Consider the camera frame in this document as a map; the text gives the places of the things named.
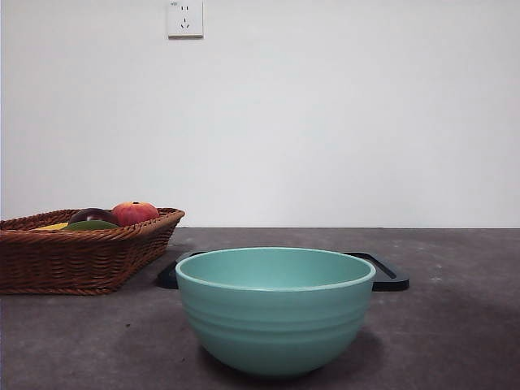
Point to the yellow banana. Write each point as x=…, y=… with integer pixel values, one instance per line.
x=53, y=226

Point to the teal ribbed bowl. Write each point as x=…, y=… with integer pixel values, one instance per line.
x=276, y=321

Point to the brown wicker basket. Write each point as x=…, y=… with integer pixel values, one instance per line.
x=81, y=260

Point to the black rectangular tray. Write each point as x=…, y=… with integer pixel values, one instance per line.
x=392, y=280

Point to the dark red apple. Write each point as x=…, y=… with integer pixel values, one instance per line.
x=91, y=214

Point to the white wall socket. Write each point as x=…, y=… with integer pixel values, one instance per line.
x=185, y=20

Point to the green avocado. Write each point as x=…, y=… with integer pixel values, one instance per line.
x=91, y=226

